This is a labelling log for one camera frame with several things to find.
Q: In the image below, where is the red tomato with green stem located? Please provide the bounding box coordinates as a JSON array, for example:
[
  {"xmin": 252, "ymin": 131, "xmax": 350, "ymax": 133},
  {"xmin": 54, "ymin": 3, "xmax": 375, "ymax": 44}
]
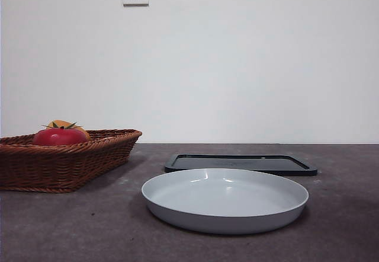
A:
[{"xmin": 32, "ymin": 122, "xmax": 88, "ymax": 146}]

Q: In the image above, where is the brown wicker basket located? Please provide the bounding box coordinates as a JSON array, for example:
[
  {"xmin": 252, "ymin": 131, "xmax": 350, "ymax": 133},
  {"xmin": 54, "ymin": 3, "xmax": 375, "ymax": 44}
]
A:
[{"xmin": 0, "ymin": 129, "xmax": 143, "ymax": 194}]

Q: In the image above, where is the black rectangular tray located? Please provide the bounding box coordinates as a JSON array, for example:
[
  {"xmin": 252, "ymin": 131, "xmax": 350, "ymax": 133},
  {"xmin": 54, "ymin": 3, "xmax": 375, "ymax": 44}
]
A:
[{"xmin": 164, "ymin": 153, "xmax": 318, "ymax": 177}]

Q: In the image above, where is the pale grey round plate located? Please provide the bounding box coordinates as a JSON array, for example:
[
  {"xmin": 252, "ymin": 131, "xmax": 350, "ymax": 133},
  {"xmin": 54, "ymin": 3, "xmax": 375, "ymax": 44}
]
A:
[{"xmin": 140, "ymin": 167, "xmax": 310, "ymax": 235}]

